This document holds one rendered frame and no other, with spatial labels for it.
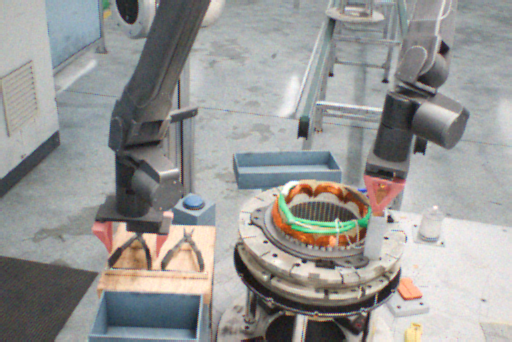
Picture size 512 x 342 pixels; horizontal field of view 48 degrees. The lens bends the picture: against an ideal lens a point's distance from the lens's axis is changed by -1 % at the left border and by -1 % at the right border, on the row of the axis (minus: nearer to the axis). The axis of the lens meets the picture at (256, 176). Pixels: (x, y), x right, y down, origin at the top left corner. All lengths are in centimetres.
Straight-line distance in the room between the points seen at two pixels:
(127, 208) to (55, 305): 168
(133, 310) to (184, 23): 50
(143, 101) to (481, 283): 106
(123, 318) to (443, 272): 89
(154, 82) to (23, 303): 193
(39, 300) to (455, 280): 173
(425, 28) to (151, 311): 64
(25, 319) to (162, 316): 159
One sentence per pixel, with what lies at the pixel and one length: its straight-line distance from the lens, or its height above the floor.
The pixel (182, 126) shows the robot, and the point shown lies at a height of 113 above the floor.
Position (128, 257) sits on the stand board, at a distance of 109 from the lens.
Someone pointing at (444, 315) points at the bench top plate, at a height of 78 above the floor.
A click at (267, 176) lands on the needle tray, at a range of 136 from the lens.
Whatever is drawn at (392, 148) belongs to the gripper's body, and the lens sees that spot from 94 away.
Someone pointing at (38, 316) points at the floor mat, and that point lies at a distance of 259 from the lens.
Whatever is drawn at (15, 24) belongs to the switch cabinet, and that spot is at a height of 86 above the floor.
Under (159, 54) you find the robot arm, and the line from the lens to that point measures 82.
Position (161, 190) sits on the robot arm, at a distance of 88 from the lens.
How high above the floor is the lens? 172
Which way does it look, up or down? 29 degrees down
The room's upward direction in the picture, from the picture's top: 4 degrees clockwise
